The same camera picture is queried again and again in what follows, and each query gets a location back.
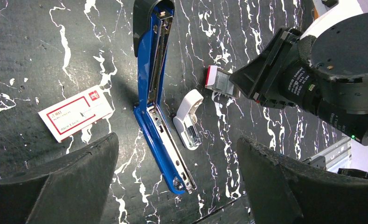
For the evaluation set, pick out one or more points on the red white staple box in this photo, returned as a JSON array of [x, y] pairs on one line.
[[76, 113]]

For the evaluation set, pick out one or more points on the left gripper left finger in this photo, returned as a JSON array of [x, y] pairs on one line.
[[72, 189]]

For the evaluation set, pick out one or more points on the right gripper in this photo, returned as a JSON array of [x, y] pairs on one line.
[[326, 76]]

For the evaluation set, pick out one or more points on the silver staple strips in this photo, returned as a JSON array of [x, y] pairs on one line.
[[218, 80]]

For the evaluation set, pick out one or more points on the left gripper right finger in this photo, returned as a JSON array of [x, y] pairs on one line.
[[283, 190]]

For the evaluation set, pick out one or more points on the small white stapler remover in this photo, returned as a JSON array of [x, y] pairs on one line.
[[185, 120]]

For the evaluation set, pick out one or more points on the aluminium frame rail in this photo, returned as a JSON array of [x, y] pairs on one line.
[[334, 157]]

